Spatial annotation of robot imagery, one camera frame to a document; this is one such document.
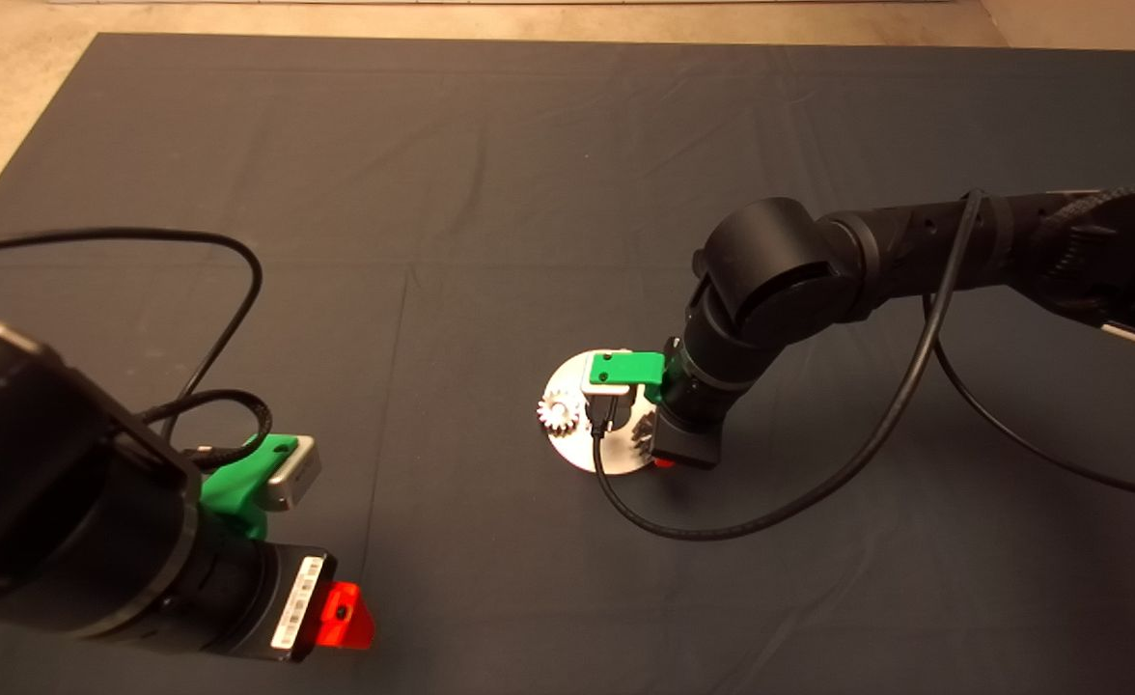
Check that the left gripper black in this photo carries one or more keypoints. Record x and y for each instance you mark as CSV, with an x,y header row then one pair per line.
x,y
288,603

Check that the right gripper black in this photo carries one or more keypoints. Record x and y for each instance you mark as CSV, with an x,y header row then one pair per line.
x,y
688,439

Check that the small steel planetary gear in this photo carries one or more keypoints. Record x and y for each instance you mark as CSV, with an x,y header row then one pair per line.
x,y
558,413
641,436

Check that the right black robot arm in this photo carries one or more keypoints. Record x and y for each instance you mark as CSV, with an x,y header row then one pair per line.
x,y
818,270

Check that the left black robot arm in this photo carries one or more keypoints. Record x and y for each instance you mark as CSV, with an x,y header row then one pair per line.
x,y
46,483

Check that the round metal carrier plate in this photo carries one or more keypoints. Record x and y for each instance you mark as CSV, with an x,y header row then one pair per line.
x,y
567,444

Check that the dark grey table cloth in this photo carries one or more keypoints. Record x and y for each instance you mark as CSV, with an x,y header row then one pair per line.
x,y
529,145

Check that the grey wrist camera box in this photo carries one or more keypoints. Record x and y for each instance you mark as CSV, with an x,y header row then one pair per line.
x,y
606,388
292,473

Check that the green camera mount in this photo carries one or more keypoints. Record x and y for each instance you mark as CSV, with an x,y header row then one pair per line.
x,y
630,369
235,487

